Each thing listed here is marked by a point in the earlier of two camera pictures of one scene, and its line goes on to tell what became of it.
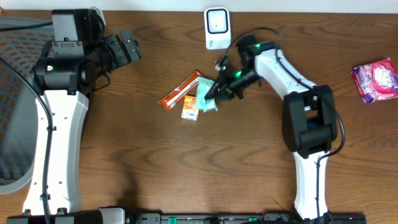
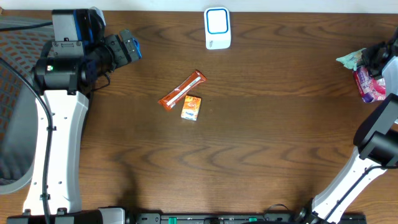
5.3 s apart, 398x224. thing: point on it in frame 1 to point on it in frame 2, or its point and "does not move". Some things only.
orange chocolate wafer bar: (166, 102) does not move
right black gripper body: (234, 83) to (372, 57)
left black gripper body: (117, 51) does not move
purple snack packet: (376, 81) does not move
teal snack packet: (204, 85) to (350, 60)
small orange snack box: (189, 111) does not move
